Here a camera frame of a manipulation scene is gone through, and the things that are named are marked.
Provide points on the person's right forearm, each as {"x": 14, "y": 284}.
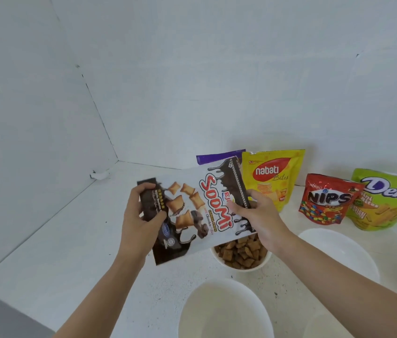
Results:
{"x": 353, "y": 292}

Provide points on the person's right hand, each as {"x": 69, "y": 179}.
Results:
{"x": 269, "y": 225}

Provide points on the green snack bag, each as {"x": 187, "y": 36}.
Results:
{"x": 385, "y": 214}

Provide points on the yellow snack bag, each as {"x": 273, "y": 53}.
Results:
{"x": 272, "y": 172}

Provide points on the person's left hand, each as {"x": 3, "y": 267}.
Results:
{"x": 135, "y": 239}

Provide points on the purple snack bag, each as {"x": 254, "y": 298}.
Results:
{"x": 216, "y": 158}

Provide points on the black white snack bag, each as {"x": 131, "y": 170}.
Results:
{"x": 216, "y": 207}

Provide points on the white round bowl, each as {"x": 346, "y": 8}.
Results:
{"x": 339, "y": 249}
{"x": 223, "y": 309}
{"x": 325, "y": 329}
{"x": 213, "y": 255}

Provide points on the person's left forearm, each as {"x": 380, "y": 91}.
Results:
{"x": 103, "y": 299}

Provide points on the pile of brown pillow snacks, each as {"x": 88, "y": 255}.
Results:
{"x": 240, "y": 253}

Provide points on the red Nips candy bag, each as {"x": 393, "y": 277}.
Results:
{"x": 329, "y": 197}

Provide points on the small white plaster lump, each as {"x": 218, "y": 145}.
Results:
{"x": 100, "y": 175}

